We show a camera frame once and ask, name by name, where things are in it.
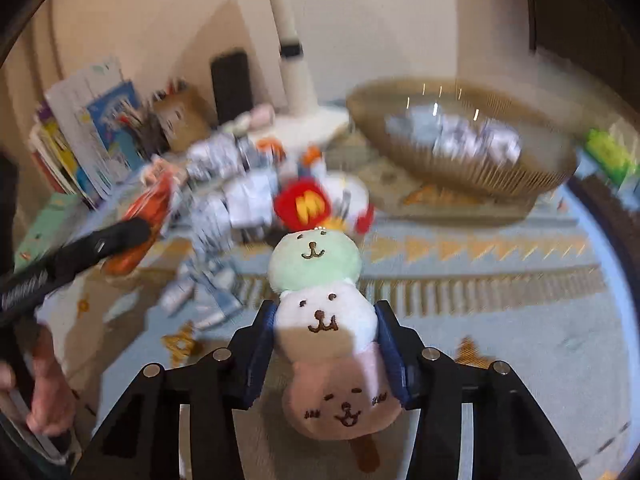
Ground paper ball top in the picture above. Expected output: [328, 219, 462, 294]
[186, 133, 253, 181]

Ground black wall television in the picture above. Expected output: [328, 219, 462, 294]
[527, 0, 639, 110]

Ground amber ribbed glass bowl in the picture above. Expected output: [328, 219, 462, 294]
[346, 77, 578, 198]

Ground three-ball dango plush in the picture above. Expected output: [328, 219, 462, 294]
[268, 226, 401, 474]

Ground large paper ball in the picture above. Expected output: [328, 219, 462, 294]
[190, 168, 279, 254]

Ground person's left hand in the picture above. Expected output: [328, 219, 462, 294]
[0, 325, 76, 437]

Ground black mesh pen holder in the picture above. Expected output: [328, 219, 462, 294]
[117, 107, 169, 159]

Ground orange fruit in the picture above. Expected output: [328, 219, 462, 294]
[300, 145, 323, 167]
[255, 136, 286, 162]

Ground black smartphone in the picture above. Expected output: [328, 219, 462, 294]
[210, 49, 254, 124]

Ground white desk lamp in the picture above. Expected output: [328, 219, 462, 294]
[252, 0, 349, 152]

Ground brown paper pen holder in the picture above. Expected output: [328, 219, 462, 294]
[152, 86, 215, 153]

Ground patterned blue table mat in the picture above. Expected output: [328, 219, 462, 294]
[40, 188, 639, 479]

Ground flat green books stack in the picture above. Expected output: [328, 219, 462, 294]
[14, 193, 89, 270]

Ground green tissue box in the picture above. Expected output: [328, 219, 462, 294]
[585, 129, 637, 186]

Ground upright blue white books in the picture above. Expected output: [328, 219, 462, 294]
[37, 56, 143, 205]

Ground orange snack packet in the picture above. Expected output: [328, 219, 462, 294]
[102, 171, 176, 278]

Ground Hello Kitty plush toy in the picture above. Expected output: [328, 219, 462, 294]
[273, 171, 375, 235]

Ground paper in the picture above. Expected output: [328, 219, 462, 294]
[385, 102, 522, 166]

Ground plaid fabric bow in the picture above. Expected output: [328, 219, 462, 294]
[157, 256, 244, 330]

